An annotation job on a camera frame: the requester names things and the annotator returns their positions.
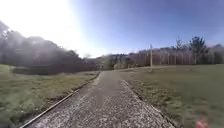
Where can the grass field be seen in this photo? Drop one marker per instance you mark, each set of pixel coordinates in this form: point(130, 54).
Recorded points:
point(26, 90)
point(180, 90)

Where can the dark hedge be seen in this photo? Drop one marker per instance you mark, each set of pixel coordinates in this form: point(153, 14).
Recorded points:
point(53, 69)

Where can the wood of trees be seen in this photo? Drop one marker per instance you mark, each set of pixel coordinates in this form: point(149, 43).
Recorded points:
point(30, 53)

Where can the grey gravel path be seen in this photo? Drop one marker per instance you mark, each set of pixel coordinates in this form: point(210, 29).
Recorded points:
point(104, 103)

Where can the pale pole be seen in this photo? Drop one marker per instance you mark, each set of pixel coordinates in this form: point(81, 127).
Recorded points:
point(151, 56)

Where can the pale kerb strip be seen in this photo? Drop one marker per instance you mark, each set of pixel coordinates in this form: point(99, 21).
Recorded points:
point(56, 104)

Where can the row of bare trees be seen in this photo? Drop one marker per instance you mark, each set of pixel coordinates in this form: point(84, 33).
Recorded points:
point(173, 55)

